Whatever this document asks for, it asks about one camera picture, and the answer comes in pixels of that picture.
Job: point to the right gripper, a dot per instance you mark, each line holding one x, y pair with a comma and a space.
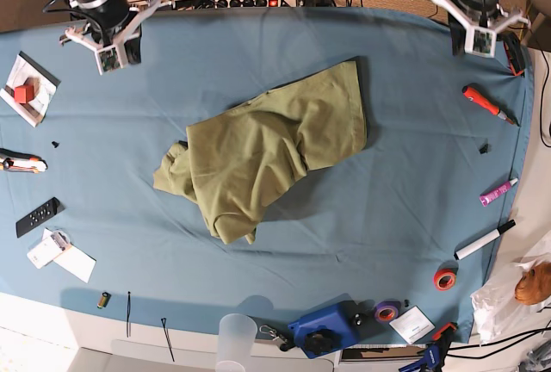
112, 31

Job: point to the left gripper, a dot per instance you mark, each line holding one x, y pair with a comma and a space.
475, 25

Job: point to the olive green t-shirt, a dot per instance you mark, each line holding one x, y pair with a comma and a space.
234, 165

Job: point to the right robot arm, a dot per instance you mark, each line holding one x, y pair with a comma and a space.
111, 30

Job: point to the orange screwdriver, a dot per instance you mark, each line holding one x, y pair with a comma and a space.
478, 98

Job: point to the black orange clamp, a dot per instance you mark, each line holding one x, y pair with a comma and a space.
514, 53

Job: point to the red cube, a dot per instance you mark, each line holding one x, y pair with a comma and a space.
24, 94

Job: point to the small black clip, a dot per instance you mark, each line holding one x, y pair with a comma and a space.
484, 149

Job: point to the orange white utility knife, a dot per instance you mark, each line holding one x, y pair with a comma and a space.
21, 162

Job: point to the pink tube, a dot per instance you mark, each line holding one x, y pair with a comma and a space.
494, 194

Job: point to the blue table cloth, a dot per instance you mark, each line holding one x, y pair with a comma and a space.
372, 228

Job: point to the black remote control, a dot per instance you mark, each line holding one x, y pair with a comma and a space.
37, 217

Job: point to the white black marker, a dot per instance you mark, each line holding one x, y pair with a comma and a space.
484, 240

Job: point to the white card package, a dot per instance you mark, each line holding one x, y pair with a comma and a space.
52, 246

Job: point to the white paper sheet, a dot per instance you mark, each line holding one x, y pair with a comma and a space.
73, 259

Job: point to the red tape roll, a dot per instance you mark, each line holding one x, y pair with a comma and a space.
445, 279

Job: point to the small green battery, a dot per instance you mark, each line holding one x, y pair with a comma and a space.
104, 299

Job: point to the orange furry object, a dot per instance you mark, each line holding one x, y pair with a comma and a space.
534, 286

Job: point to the black zip tie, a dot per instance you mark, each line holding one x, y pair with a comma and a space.
167, 337
128, 314

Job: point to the white plastic bag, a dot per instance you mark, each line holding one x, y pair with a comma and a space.
496, 311

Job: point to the purple tape roll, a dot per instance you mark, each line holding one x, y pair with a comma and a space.
386, 311

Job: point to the white paper card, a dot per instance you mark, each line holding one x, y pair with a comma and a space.
412, 325

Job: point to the translucent plastic cup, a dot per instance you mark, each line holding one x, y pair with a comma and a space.
237, 333

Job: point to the metal carabiner keyring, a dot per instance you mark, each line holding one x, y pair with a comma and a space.
273, 333

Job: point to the blue plastic box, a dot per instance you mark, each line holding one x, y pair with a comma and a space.
324, 331

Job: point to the blue orange bar clamp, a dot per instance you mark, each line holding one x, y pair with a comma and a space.
434, 355

